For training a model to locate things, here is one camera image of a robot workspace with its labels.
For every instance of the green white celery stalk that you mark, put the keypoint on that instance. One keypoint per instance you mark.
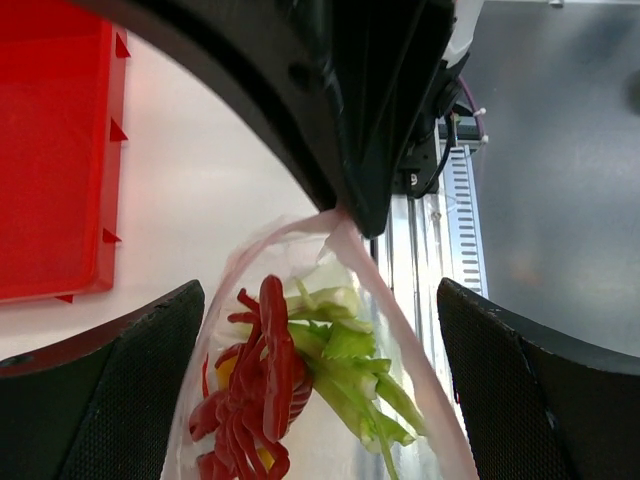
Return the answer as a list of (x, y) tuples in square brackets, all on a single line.
[(339, 349)]

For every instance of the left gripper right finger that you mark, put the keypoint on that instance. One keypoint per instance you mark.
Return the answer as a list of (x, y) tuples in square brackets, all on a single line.
[(538, 403)]

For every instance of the red toy lobster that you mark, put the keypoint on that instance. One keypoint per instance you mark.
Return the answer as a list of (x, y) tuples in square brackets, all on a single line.
[(268, 387)]

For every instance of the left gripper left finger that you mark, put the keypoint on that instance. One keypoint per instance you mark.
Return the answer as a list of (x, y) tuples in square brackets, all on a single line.
[(100, 404)]

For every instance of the red plastic tray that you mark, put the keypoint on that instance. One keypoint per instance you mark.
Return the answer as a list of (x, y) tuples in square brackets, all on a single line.
[(62, 86)]

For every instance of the clear pink-dotted zip bag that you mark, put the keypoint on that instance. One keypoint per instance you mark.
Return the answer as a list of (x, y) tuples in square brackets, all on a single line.
[(324, 250)]

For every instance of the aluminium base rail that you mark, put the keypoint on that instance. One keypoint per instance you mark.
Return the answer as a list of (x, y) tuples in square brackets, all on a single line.
[(409, 257)]

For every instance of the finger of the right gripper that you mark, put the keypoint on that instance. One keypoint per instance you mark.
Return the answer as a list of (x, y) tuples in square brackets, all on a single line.
[(192, 40), (383, 60)]

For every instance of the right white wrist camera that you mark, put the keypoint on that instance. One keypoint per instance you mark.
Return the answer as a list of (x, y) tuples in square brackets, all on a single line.
[(466, 15)]

